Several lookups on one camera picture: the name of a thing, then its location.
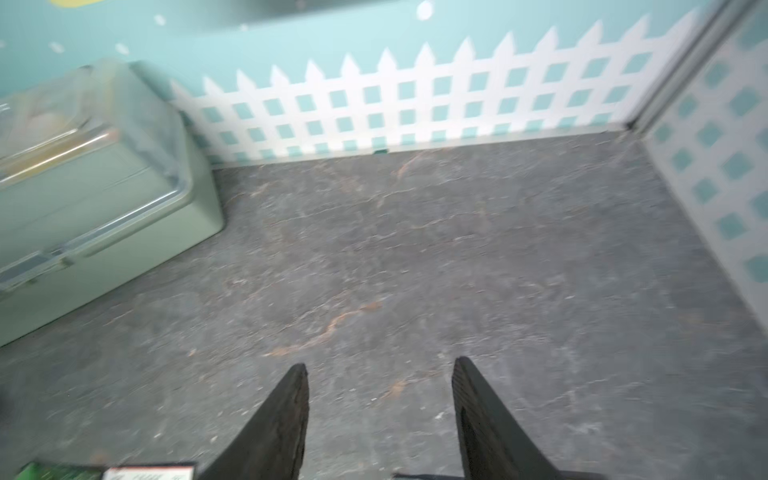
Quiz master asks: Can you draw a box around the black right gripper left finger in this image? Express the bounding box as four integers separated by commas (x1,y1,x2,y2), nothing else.
199,363,309,480

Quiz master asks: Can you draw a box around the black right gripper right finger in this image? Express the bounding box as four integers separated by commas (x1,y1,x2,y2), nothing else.
452,356,563,480

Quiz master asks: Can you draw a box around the dark green vegetable seed packet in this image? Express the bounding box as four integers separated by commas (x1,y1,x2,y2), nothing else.
13,460,198,480

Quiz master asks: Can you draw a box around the translucent green plastic storage box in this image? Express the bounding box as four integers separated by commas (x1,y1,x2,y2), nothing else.
1,60,225,344

